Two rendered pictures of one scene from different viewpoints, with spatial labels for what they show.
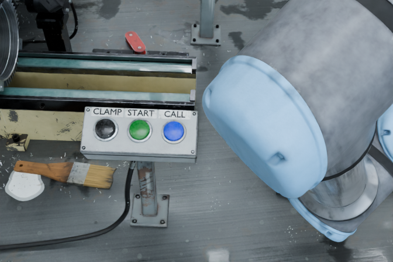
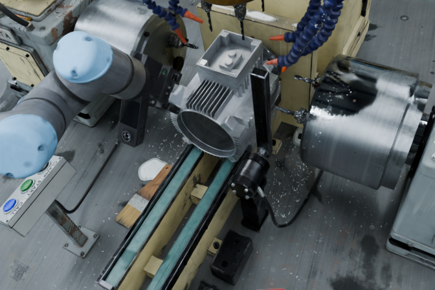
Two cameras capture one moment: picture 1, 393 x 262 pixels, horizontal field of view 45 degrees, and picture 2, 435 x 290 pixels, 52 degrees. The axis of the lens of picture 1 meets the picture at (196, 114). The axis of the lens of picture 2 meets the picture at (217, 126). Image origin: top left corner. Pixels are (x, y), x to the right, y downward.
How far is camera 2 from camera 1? 111 cm
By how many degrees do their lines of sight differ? 70
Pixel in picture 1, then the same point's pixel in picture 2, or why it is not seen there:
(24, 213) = (129, 166)
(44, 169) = (155, 182)
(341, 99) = not seen: outside the picture
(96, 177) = (127, 213)
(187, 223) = (55, 262)
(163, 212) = (72, 248)
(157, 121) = (22, 197)
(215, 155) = not seen: outside the picture
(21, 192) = (146, 166)
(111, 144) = not seen: hidden behind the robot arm
